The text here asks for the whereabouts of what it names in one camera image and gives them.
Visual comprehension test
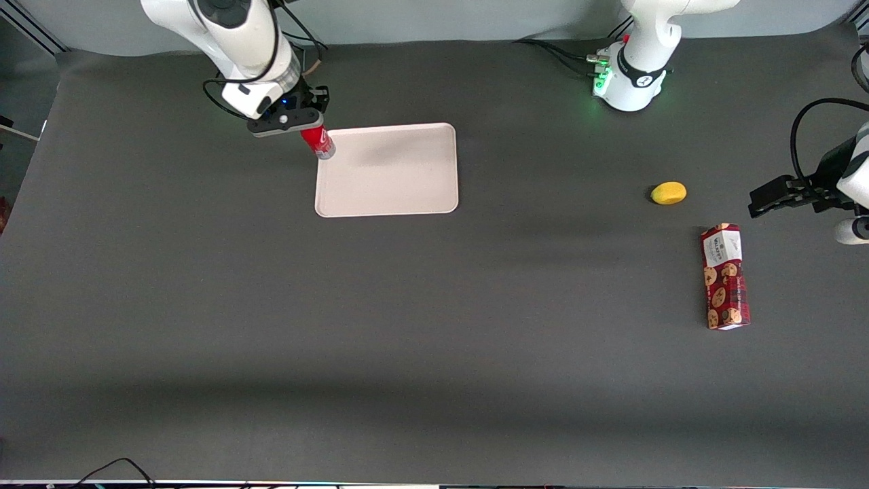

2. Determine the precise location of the black left wrist camera cable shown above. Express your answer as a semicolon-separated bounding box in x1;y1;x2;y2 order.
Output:
790;98;869;181

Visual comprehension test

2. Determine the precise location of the black looped background cable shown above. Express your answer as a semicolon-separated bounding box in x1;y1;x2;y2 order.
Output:
851;43;869;94

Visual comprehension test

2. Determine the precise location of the beige rectangular plastic tray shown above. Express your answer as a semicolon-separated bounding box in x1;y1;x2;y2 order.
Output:
314;122;460;219

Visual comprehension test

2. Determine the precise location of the black left arm base cable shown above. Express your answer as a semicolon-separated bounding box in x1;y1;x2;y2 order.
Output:
513;38;609;77

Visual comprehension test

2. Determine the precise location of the black arm base cable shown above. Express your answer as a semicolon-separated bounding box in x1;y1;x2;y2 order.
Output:
513;38;609;77
277;15;329;55

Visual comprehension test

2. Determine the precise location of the black right arm base cable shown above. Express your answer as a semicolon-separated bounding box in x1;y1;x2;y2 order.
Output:
277;15;329;55

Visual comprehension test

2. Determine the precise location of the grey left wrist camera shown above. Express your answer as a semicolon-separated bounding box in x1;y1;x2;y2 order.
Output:
834;216;869;246

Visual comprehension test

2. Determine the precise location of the red cookie box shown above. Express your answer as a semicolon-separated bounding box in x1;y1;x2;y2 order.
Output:
700;223;752;331

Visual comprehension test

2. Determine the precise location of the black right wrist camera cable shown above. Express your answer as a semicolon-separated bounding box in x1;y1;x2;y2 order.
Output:
202;77;257;124

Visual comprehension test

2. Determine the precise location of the yellow lemon fruit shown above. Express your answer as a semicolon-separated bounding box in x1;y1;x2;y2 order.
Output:
650;181;688;206

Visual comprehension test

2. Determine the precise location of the black cable at table edge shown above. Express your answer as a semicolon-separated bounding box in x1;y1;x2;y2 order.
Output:
68;457;158;489

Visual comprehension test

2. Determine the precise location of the red coke bottle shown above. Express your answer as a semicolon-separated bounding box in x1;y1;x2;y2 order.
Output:
301;126;337;161

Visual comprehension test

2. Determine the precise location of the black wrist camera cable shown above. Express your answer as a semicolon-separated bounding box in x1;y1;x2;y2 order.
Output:
202;77;257;124
790;98;869;181

